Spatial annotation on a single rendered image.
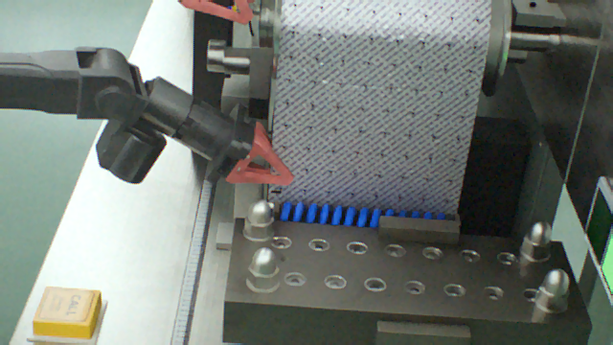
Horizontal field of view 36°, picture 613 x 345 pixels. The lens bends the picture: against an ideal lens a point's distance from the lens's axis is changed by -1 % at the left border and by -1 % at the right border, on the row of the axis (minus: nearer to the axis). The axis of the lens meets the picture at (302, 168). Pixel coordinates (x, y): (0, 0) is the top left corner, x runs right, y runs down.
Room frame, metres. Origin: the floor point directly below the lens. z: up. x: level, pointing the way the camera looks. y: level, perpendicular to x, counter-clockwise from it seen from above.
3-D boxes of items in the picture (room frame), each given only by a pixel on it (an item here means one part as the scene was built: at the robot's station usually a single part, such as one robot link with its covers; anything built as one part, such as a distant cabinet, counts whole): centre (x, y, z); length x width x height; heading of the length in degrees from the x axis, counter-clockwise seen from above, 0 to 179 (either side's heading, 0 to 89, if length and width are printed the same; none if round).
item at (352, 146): (1.00, -0.08, 1.11); 0.23 x 0.01 x 0.18; 92
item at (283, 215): (0.98, -0.08, 1.03); 0.21 x 0.04 x 0.03; 92
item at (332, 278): (0.88, -0.13, 1.00); 0.40 x 0.16 x 0.06; 92
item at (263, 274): (0.83, 0.03, 1.05); 0.04 x 0.04 x 0.04
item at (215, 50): (1.09, 0.12, 1.18); 0.04 x 0.02 x 0.04; 2
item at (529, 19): (1.07, -0.26, 1.28); 0.06 x 0.05 x 0.02; 92
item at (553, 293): (0.84, -0.29, 1.05); 0.04 x 0.04 x 0.04
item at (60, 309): (0.89, 0.27, 0.91); 0.07 x 0.07 x 0.02; 2
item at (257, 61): (1.09, 0.08, 1.05); 0.06 x 0.05 x 0.31; 92
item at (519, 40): (1.07, -0.25, 1.25); 0.07 x 0.04 x 0.04; 92
